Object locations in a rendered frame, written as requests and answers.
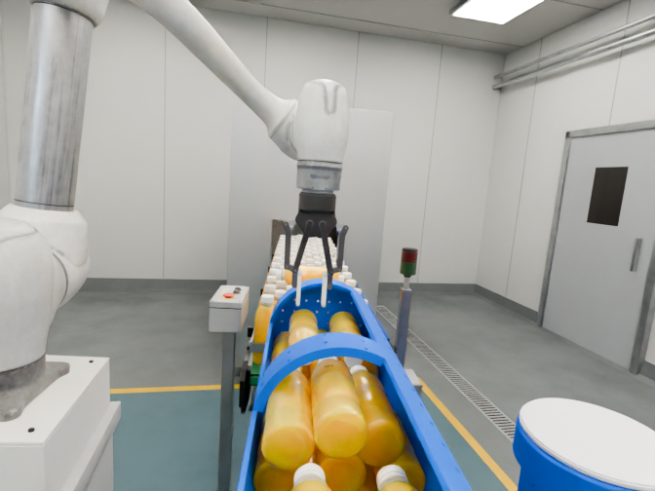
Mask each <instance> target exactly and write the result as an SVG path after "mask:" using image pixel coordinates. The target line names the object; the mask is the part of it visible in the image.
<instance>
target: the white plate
mask: <svg viewBox="0 0 655 491"><path fill-rule="evenodd" d="M520 424H521V426H522V428H523V430H524V431H525V432H526V434H527V435H528V436H529V437H530V438H531V439H532V441H533V442H534V443H536V444H537V445H538V446H539V447H540V448H541V449H543V450H544V451H545V452H546V453H548V454H549V455H551V456H552V457H554V458H555V459H557V460H558V461H560V462H562V463H563V464H565V465H567V466H569V467H571V468H572V469H574V470H576V471H578V472H581V473H583V474H586V475H588V476H590V477H593V478H595V479H598V480H601V481H604V482H607V483H610V484H613V485H617V486H620V487H625V488H629V489H634V490H639V491H655V432H654V431H652V430H651V429H649V428H647V427H646V426H644V425H642V424H641V423H639V422H637V421H635V420H633V419H631V418H629V417H627V416H624V415H622V414H620V413H617V412H615V411H612V410H609V409H606V408H603V407H600V406H597V405H594V404H590V403H587V402H583V401H578V400H573V399H566V398H551V397H550V398H539V399H535V400H533V401H530V402H528V403H527V404H525V405H524V406H523V407H522V408H521V410H520Z"/></svg>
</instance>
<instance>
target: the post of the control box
mask: <svg viewBox="0 0 655 491"><path fill-rule="evenodd" d="M235 351H236V332H222V362H221V393H220V423H219V454H218V485H217V491H230V484H231V458H232V431H233V404H234V378H235Z"/></svg>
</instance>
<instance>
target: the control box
mask: <svg viewBox="0 0 655 491"><path fill-rule="evenodd" d="M235 287H240V288H241V290H240V293H233V290H235ZM226 288H228V289H227V291H224V290H226ZM249 290H250V287H249V286H236V285H222V286H221V287H220V288H219V289H218V291H217V292H216V294H215V295H214V296H213V298H212V299H211V301H210V318H209V331H213V332H239V333H240V332H241V330H242V328H243V325H244V322H245V320H246V317H247V314H248V312H249ZM222 292H223V293H227V292H229V293H233V294H234V296H232V297H231V298H225V296H223V295H222V294H223V293H222Z"/></svg>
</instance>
